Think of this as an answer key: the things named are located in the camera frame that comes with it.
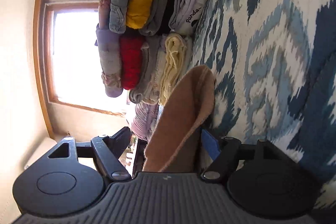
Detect blue patterned bed quilt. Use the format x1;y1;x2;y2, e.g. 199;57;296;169
192;0;336;210

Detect pale pink knit sweater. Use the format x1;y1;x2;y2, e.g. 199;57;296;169
142;65;216;174

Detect grey panda-print folded garment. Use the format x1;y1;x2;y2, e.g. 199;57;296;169
168;0;211;36

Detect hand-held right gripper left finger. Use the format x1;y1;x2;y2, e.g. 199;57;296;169
46;126;132;182

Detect dark grey folded garment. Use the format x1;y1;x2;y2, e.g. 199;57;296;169
139;0;173;37

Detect purple flower-print folded blanket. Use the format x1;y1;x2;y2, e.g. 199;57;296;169
95;23;124;98

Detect window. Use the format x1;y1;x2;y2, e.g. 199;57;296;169
32;0;127;141

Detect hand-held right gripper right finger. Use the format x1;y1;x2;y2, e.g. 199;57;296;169
201;129;284;182

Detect red folded garment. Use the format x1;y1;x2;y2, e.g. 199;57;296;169
119;34;145;90

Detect light grey folded garment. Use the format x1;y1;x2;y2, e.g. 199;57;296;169
142;37;169;105

